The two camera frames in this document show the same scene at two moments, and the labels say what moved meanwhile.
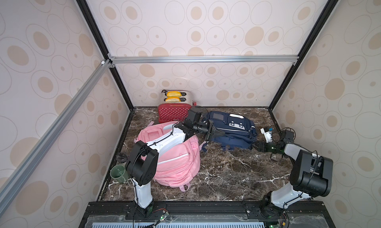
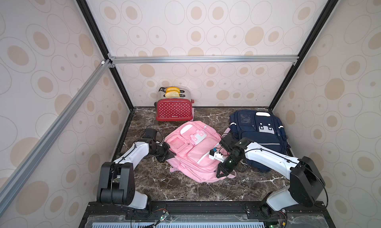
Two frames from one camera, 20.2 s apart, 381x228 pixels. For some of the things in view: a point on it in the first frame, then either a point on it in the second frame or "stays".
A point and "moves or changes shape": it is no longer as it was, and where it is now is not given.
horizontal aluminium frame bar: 201,59 stays
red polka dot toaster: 174,105 stays
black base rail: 202,214 stays
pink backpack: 178,166 moves or changes shape
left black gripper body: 203,129 to 159,151
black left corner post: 82,2 stays
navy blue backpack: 240,132 moves or changes shape
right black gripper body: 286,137 to 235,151
